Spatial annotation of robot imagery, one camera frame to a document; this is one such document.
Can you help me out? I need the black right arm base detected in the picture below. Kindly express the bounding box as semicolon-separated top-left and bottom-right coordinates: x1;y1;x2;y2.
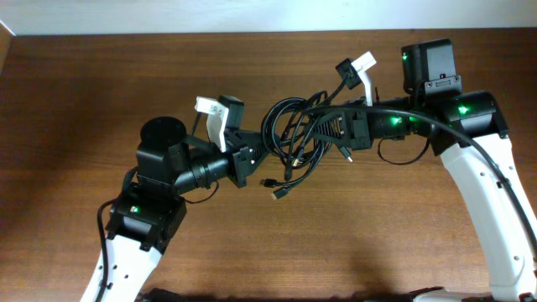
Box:
409;287;494;302

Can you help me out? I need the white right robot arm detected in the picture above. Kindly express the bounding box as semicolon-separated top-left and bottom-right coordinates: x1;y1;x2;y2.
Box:
308;39;536;301

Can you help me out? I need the black cable bundle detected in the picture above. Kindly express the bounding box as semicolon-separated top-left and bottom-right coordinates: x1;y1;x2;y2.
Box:
259;79;354;201

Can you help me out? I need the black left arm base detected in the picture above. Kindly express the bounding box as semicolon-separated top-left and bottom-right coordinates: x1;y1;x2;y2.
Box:
135;288;188;302

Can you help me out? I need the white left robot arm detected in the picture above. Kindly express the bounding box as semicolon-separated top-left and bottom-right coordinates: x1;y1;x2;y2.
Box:
81;117;268;301

